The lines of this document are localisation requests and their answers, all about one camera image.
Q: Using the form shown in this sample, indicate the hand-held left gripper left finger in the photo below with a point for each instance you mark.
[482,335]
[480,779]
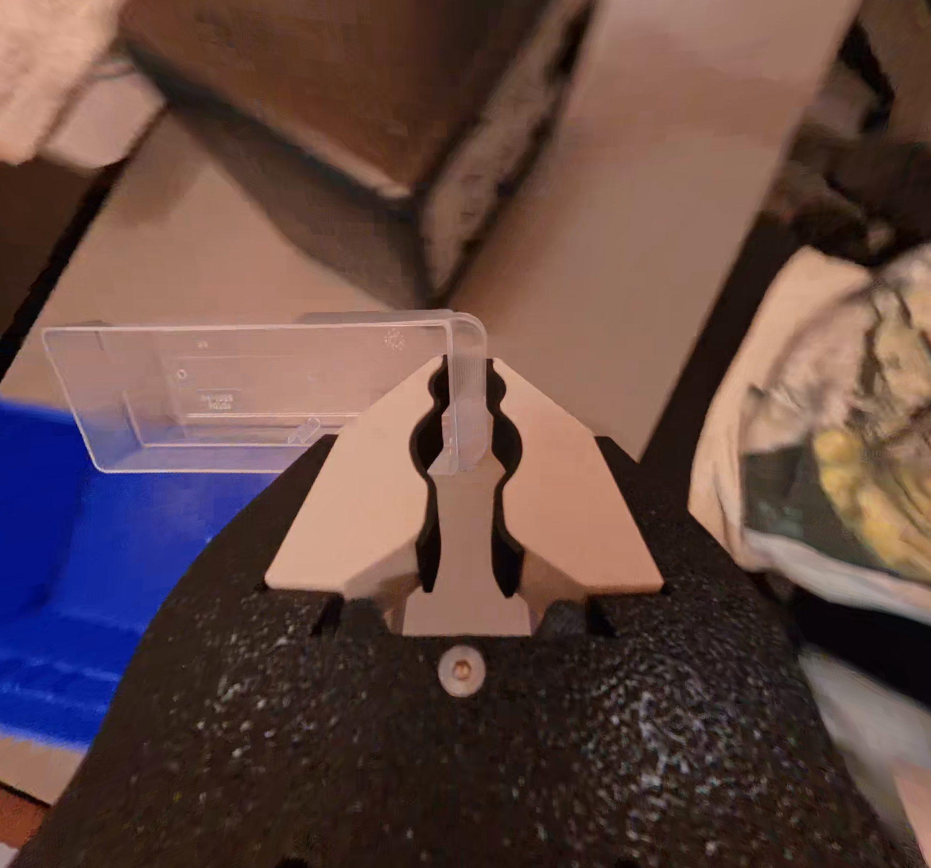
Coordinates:
[349,497]

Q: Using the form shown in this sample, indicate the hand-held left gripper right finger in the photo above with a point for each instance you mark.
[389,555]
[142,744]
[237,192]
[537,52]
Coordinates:
[574,504]

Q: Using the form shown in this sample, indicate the clear plastic parts drawer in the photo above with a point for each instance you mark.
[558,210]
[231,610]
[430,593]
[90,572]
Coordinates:
[240,388]

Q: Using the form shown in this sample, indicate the flat cardboard sheet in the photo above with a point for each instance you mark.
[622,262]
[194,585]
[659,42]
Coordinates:
[218,257]

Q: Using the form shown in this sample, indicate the crumpled printed plastic bag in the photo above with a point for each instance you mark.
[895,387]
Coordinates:
[858,461]

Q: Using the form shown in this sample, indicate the blue plastic bin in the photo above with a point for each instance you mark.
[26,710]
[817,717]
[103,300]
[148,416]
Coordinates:
[65,577]

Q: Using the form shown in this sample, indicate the pale cardboard flap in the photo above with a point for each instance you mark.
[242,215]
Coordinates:
[654,192]

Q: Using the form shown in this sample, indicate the dark cloth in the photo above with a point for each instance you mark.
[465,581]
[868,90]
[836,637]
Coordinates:
[858,184]

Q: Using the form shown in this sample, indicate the brown cardboard box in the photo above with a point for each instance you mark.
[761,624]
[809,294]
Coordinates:
[327,46]

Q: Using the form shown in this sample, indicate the white cloth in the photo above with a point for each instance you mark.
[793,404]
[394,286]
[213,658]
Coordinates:
[58,25]

